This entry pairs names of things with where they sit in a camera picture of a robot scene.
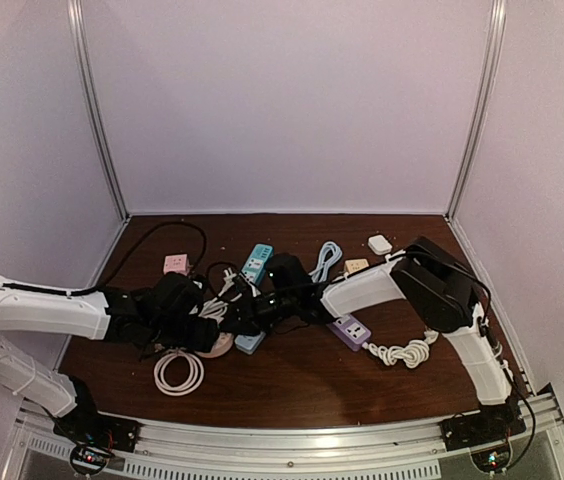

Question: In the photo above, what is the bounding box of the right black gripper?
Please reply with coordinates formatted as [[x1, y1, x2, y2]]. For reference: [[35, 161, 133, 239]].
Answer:
[[218, 292, 297, 337]]

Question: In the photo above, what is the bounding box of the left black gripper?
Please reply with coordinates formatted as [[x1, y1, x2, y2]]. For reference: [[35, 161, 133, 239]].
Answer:
[[148, 316, 219, 353]]

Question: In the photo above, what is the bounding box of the pink round power strip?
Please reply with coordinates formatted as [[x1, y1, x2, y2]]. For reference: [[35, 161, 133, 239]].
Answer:
[[196, 332, 235, 359]]

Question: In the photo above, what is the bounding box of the teal power strip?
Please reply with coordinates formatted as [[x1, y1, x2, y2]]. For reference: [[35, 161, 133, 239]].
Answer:
[[240, 243, 274, 286]]

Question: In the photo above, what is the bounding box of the pink cube socket adapter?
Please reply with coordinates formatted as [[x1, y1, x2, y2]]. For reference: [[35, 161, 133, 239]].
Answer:
[[163, 254, 193, 275]]

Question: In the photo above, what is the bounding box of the beige cube socket adapter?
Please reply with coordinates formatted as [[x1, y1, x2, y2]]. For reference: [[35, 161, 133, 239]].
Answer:
[[342, 258, 370, 276]]

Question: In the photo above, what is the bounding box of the white square socket adapter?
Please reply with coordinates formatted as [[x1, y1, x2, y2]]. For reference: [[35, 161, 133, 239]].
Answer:
[[367, 234, 393, 256]]

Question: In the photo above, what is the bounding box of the light blue power strip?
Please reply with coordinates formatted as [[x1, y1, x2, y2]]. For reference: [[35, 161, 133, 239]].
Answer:
[[234, 332, 266, 355]]

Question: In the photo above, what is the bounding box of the purple usb power strip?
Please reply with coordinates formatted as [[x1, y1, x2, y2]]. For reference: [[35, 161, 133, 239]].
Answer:
[[326, 314, 371, 352]]

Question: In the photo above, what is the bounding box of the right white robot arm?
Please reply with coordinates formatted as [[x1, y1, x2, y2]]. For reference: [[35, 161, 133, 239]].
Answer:
[[222, 237, 513, 442]]

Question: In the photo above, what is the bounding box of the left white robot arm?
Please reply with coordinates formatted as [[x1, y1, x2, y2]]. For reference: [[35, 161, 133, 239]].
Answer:
[[0, 272, 220, 444]]

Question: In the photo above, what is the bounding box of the white cable with plug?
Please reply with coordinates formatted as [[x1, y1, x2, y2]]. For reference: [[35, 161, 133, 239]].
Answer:
[[196, 267, 251, 321]]

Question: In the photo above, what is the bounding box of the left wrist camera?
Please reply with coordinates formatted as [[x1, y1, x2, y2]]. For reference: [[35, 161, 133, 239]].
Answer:
[[151, 272, 203, 318]]

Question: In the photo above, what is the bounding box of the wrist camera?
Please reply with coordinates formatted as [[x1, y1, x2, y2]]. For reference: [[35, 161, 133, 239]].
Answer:
[[265, 253, 312, 290], [151, 272, 203, 318]]

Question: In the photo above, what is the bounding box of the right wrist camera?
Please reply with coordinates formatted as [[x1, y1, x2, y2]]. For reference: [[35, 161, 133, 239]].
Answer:
[[265, 253, 312, 290]]

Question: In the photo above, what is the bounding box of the light blue coiled cable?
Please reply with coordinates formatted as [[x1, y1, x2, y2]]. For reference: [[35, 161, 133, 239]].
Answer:
[[308, 240, 342, 284]]

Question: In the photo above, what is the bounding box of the aluminium front rail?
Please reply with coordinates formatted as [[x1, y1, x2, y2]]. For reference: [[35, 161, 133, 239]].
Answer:
[[0, 393, 564, 479]]

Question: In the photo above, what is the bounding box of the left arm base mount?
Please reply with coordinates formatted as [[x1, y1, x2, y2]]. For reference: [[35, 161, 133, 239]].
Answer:
[[51, 406, 140, 452]]

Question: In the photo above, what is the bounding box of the white knotted cable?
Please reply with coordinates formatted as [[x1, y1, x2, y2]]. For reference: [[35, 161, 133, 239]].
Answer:
[[364, 329, 438, 370]]

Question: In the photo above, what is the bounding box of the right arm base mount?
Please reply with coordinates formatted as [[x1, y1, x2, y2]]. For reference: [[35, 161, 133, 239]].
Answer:
[[439, 407, 526, 451]]

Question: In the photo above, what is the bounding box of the left aluminium frame post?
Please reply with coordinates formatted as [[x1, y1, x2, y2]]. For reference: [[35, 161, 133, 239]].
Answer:
[[67, 0, 130, 222]]

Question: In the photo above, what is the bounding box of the aluminium frame post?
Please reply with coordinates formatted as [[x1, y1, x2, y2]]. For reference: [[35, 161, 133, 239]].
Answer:
[[67, 0, 130, 222], [445, 0, 507, 222]]

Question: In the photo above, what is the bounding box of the right aluminium frame post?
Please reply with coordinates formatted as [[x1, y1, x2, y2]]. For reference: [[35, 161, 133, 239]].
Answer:
[[445, 0, 507, 222]]

